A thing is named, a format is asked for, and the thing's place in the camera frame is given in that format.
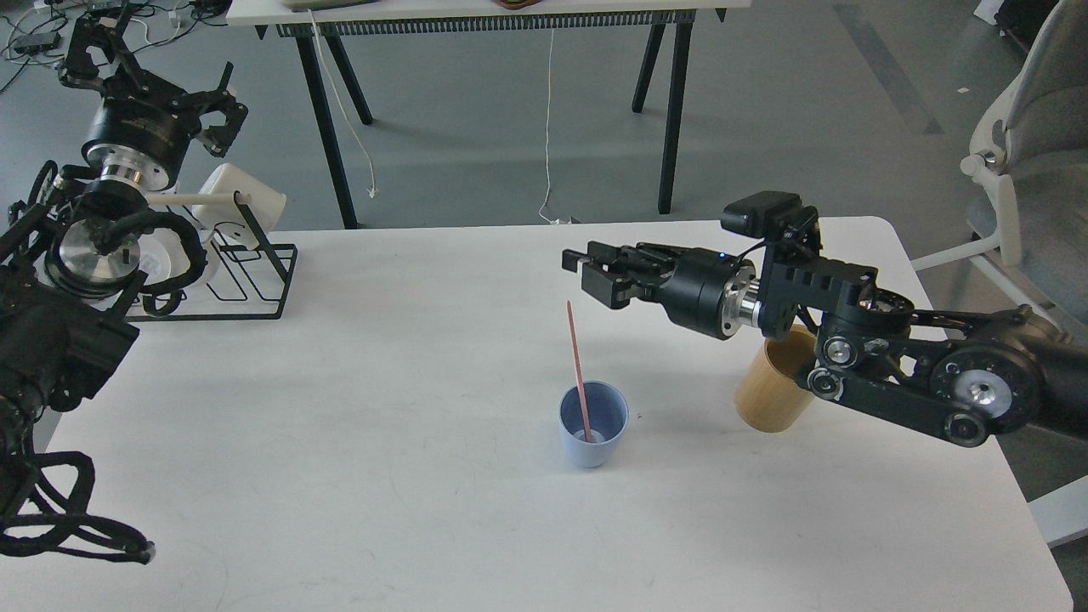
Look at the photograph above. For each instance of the pink chopstick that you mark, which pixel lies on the pink chopstick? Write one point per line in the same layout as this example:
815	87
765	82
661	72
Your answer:
580	384

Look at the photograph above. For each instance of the blue plastic cup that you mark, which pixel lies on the blue plastic cup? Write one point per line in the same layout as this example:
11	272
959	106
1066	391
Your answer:
609	413

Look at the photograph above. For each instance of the white office chair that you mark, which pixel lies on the white office chair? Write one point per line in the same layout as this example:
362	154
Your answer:
1029	155

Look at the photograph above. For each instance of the white mug on rack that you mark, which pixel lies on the white mug on rack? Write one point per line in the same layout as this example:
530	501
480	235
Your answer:
264	203

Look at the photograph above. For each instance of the bamboo cylinder holder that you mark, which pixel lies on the bamboo cylinder holder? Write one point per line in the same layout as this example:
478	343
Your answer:
768	398

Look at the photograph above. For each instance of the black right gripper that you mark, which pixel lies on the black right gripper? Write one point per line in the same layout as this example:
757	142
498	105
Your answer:
698	288

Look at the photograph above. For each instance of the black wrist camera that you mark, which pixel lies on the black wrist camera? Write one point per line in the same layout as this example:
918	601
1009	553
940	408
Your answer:
777	217

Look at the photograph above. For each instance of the white mug facing camera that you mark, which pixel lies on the white mug facing camera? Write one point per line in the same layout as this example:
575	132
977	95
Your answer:
162	257

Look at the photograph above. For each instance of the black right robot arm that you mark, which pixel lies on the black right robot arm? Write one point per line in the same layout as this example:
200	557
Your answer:
957	376

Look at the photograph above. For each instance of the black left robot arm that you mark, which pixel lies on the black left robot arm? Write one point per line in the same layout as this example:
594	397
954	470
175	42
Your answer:
78	251

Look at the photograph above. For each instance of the background white table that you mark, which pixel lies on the background white table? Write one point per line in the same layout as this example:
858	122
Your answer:
320	26

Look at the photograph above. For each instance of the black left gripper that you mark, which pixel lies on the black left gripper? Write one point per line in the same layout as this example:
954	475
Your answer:
131	141

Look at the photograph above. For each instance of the black wire cup rack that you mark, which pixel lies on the black wire cup rack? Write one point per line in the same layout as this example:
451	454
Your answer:
250	284

